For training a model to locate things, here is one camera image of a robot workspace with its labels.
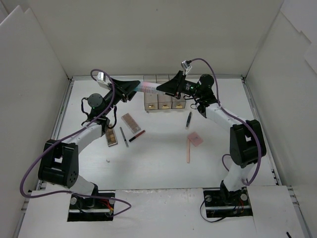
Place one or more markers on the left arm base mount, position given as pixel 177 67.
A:
pixel 90 209

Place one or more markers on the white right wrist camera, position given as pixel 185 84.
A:
pixel 186 65

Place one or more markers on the pink slim tube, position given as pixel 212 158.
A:
pixel 188 153

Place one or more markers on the pink square compact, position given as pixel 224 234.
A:
pixel 195 139

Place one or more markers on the clear three-slot organizer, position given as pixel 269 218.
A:
pixel 161 101

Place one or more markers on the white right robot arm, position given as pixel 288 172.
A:
pixel 246 143

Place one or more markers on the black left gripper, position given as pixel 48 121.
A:
pixel 119 89

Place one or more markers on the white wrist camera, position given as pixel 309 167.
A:
pixel 186 65
pixel 101 78

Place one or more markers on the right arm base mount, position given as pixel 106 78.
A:
pixel 215 207

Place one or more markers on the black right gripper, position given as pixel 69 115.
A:
pixel 178 85

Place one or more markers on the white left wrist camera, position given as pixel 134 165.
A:
pixel 101 78

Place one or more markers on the brown eyeshadow palette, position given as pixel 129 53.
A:
pixel 110 136

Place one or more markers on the red black lip gloss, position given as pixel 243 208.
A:
pixel 136 136

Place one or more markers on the black concealer stick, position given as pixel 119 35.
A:
pixel 188 120

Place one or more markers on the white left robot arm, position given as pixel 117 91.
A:
pixel 59 163

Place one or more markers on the grey checkered eyeliner pencil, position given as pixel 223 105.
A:
pixel 124 138

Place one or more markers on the pink-brown eyeshadow palette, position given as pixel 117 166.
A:
pixel 131 123

